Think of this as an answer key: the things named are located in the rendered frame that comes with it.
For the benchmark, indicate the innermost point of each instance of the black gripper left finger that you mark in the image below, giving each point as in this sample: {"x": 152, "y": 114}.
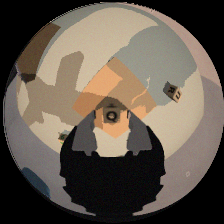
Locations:
{"x": 80, "y": 142}

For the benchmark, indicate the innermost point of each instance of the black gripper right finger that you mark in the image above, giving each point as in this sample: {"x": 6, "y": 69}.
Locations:
{"x": 143, "y": 142}

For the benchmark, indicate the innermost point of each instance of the orange flat mat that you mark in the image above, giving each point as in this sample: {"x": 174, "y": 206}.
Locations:
{"x": 114, "y": 83}

